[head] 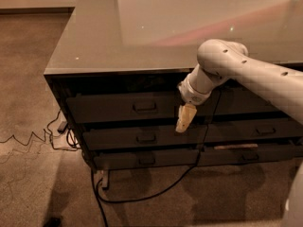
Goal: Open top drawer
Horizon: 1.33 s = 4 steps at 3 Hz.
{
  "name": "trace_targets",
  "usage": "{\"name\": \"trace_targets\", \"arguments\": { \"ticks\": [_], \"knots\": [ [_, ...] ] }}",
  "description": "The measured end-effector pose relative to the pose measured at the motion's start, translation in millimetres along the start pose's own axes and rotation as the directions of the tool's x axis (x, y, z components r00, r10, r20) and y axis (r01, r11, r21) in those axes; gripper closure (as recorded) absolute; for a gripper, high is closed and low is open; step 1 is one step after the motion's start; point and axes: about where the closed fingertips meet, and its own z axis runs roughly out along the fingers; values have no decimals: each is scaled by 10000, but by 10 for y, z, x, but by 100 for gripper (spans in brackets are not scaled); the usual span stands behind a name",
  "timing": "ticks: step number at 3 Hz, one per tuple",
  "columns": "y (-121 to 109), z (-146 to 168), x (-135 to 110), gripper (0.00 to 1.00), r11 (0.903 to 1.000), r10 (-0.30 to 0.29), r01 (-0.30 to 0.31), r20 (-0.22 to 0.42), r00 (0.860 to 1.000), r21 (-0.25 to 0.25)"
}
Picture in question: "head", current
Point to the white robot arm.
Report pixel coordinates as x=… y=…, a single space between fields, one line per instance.
x=220 y=61

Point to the grey counter cabinet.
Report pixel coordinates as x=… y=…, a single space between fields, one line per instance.
x=143 y=46

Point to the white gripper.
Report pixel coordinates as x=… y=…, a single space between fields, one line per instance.
x=193 y=96

